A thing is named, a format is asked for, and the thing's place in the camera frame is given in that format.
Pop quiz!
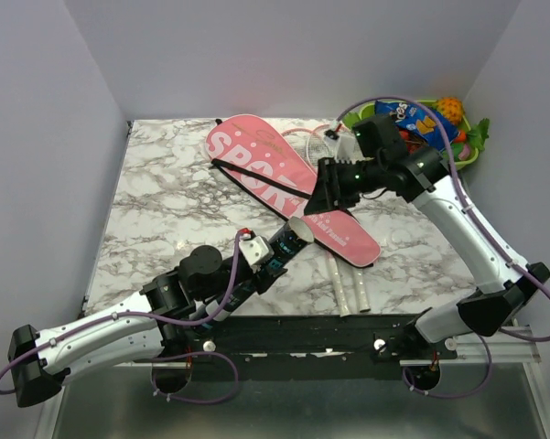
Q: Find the toy pineapple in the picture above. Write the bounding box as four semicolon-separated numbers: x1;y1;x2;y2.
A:
434;97;465;125

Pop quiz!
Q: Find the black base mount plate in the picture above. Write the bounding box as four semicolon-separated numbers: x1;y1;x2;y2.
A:
159;315;457;381

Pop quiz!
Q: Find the aluminium rail frame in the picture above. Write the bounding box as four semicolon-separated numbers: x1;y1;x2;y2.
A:
54;325;544;367

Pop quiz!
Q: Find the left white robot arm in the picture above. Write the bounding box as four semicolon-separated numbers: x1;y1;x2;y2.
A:
6;232;304;408

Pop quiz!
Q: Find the pink racket cover bag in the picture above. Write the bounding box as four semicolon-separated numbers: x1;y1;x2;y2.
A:
205;114;381;268

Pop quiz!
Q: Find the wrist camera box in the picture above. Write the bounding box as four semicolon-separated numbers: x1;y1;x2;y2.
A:
239;229;274;267
324;129;358;161

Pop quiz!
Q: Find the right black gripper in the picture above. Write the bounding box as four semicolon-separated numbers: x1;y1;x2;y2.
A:
303;155;384;215

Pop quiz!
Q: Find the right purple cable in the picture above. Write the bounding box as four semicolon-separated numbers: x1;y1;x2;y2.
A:
329;95;550;342

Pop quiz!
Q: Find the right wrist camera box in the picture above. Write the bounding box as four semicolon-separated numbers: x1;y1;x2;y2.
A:
324;129;358;161

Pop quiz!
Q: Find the pink badminton racket front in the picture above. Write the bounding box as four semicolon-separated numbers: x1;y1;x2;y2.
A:
317;124;370;313

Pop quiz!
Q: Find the green plastic basket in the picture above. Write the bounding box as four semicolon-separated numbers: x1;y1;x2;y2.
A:
356;101;479;169

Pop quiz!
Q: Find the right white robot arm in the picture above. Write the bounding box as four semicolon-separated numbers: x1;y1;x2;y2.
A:
304;114;550;359

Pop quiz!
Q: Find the green leafy toy vegetable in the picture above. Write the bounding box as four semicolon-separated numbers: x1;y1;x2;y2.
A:
466;118;491;151

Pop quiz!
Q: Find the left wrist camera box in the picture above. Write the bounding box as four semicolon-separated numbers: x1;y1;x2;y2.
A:
239;229;274;267

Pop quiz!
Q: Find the blue chip bag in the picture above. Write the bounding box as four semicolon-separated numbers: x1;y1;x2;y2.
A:
374;101;445;152

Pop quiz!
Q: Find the black shuttlecock tube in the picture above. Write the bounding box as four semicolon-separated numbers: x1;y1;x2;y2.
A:
193;217;314;335

